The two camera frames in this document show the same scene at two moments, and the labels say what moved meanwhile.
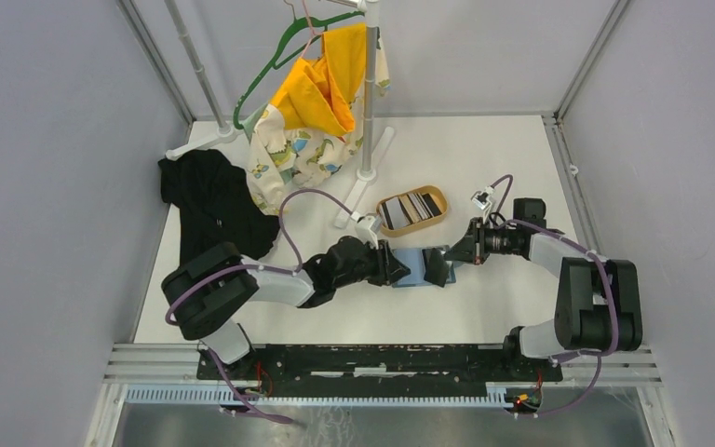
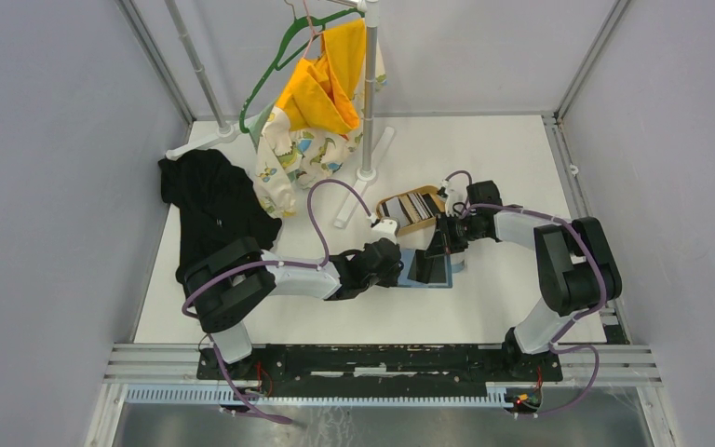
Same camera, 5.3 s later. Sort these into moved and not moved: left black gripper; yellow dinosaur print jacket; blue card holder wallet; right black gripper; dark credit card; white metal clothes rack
Moved: right black gripper; dark credit card
Not moved: blue card holder wallet; left black gripper; yellow dinosaur print jacket; white metal clothes rack
